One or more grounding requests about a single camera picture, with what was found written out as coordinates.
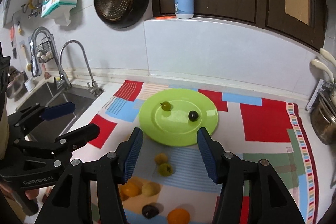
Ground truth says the small orange tomato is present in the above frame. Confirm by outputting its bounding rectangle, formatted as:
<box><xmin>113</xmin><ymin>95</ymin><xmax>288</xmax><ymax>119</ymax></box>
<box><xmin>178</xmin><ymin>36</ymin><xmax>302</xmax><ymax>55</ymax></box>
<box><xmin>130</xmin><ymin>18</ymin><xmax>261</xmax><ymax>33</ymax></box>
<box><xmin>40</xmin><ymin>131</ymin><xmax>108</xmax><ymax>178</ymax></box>
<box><xmin>121</xmin><ymin>182</ymin><xmax>141</xmax><ymax>197</ymax></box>
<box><xmin>118</xmin><ymin>185</ymin><xmax>127</xmax><ymax>202</ymax></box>

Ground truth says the dark purple tomato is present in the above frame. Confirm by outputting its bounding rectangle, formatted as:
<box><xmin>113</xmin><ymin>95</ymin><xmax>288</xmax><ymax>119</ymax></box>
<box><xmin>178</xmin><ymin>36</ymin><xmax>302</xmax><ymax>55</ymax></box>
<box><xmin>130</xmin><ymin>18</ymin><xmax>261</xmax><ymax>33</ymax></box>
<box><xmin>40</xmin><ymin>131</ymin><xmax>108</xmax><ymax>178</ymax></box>
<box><xmin>141</xmin><ymin>204</ymin><xmax>159</xmax><ymax>219</ymax></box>
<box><xmin>188</xmin><ymin>110</ymin><xmax>199</xmax><ymax>122</ymax></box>

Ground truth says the yellow tomato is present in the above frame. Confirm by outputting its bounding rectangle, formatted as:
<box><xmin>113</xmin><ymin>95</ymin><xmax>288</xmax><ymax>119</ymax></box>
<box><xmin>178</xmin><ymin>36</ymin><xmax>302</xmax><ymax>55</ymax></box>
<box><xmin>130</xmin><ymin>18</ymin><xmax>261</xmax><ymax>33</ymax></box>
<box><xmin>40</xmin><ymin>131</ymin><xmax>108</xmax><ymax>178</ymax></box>
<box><xmin>154</xmin><ymin>153</ymin><xmax>169</xmax><ymax>165</ymax></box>
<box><xmin>141</xmin><ymin>181</ymin><xmax>161</xmax><ymax>197</ymax></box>

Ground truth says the large orange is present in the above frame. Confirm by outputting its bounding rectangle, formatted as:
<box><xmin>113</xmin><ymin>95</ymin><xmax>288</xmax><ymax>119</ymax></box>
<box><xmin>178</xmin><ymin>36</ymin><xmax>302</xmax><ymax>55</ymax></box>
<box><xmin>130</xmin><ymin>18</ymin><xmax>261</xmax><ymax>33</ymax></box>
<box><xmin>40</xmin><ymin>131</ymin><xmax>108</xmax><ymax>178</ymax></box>
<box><xmin>167</xmin><ymin>208</ymin><xmax>191</xmax><ymax>224</ymax></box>

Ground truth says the green tomato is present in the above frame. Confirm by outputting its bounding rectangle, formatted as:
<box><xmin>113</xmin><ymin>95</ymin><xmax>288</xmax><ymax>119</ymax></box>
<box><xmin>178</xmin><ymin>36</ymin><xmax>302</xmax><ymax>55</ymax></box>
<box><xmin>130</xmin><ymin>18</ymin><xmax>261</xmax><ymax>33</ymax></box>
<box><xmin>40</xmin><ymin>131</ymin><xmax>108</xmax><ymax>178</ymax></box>
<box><xmin>158</xmin><ymin>162</ymin><xmax>174</xmax><ymax>177</ymax></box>
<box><xmin>161</xmin><ymin>101</ymin><xmax>172</xmax><ymax>111</ymax></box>

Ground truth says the small orange tomato front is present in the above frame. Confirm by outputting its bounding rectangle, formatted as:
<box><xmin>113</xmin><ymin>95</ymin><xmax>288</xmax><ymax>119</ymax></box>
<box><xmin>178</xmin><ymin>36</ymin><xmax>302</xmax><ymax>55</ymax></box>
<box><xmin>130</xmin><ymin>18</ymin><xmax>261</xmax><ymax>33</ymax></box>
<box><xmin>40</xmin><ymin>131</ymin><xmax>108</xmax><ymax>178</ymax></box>
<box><xmin>118</xmin><ymin>185</ymin><xmax>127</xmax><ymax>202</ymax></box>

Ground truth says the tall chrome kitchen faucet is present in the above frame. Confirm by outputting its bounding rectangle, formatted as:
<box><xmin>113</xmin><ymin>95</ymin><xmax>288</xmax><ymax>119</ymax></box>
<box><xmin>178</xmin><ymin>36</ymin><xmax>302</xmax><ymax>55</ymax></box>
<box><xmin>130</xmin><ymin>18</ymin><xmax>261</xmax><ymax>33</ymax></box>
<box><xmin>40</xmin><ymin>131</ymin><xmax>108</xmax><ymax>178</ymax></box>
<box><xmin>30</xmin><ymin>27</ymin><xmax>71</xmax><ymax>89</ymax></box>

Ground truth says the person's hand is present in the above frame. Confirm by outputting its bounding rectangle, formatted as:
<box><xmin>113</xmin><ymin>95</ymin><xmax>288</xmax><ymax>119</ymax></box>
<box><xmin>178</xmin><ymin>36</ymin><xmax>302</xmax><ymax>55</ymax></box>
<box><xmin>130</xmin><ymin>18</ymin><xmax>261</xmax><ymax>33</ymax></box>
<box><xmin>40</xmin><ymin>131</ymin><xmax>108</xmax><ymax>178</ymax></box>
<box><xmin>1</xmin><ymin>180</ymin><xmax>39</xmax><ymax>216</ymax></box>

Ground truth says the stainless steel sink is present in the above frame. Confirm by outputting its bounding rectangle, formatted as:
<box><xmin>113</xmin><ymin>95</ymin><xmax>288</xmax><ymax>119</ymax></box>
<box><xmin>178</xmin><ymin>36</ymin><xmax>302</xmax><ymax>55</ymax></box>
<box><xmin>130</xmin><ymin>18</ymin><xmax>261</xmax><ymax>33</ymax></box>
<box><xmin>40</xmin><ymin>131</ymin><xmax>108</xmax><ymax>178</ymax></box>
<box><xmin>17</xmin><ymin>82</ymin><xmax>96</xmax><ymax>142</ymax></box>

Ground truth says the colourful patterned table mat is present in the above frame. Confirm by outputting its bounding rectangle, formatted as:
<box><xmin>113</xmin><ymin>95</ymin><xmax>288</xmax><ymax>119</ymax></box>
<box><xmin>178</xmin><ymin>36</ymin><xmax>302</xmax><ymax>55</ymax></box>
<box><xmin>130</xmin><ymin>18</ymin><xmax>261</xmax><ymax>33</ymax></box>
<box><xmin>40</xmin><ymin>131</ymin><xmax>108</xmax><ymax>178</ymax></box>
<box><xmin>88</xmin><ymin>79</ymin><xmax>321</xmax><ymax>224</ymax></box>

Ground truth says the steel stock pot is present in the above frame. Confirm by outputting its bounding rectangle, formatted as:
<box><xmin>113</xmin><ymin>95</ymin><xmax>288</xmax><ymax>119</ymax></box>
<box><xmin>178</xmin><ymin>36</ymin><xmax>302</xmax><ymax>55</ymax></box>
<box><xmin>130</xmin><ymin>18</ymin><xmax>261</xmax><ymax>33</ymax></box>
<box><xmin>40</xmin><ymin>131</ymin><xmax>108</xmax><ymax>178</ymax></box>
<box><xmin>310</xmin><ymin>92</ymin><xmax>335</xmax><ymax>145</ymax></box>

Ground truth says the green plate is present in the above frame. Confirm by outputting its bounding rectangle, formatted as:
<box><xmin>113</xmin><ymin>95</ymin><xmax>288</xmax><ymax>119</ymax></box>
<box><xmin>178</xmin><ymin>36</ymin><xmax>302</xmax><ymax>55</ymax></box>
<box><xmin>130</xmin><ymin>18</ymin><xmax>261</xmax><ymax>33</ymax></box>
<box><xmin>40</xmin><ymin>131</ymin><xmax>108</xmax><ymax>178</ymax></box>
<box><xmin>138</xmin><ymin>89</ymin><xmax>219</xmax><ymax>147</ymax></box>

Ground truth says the white dish rack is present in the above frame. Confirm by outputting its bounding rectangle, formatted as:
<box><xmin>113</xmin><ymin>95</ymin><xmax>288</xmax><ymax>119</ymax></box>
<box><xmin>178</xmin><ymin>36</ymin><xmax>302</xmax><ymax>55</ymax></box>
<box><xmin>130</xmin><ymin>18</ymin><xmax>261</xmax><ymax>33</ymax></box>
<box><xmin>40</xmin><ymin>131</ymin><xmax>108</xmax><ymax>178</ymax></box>
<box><xmin>305</xmin><ymin>79</ymin><xmax>333</xmax><ymax>113</ymax></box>

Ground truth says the wire sponge basket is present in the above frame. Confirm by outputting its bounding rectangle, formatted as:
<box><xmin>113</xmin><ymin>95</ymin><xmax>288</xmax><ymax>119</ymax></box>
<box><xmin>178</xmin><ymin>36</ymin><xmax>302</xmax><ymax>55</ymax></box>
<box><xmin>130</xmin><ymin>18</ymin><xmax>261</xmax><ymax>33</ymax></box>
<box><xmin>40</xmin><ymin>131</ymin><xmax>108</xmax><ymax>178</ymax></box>
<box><xmin>36</xmin><ymin>37</ymin><xmax>54</xmax><ymax>63</ymax></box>

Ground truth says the cream pan handle lower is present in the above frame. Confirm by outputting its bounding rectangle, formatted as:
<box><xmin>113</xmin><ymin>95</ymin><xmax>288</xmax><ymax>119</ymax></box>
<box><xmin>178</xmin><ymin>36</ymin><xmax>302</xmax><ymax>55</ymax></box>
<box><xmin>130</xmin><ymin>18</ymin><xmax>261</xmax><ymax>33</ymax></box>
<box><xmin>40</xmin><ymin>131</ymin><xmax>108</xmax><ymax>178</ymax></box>
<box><xmin>310</xmin><ymin>59</ymin><xmax>335</xmax><ymax>84</ymax></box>

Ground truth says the cream pan handle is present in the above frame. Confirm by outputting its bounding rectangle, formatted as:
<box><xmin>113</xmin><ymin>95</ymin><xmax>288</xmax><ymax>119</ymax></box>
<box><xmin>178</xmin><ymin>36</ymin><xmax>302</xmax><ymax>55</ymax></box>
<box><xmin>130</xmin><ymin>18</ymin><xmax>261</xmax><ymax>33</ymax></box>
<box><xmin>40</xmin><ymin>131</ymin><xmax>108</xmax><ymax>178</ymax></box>
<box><xmin>310</xmin><ymin>59</ymin><xmax>335</xmax><ymax>84</ymax></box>
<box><xmin>319</xmin><ymin>48</ymin><xmax>336</xmax><ymax>67</ymax></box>

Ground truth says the cream pan handle upper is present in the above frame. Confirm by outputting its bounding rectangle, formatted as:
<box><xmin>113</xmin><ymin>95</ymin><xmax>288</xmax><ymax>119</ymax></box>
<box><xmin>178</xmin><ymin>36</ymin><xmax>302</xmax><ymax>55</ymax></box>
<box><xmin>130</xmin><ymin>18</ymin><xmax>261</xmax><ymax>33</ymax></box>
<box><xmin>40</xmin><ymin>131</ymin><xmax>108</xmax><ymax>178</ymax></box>
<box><xmin>319</xmin><ymin>48</ymin><xmax>336</xmax><ymax>67</ymax></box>

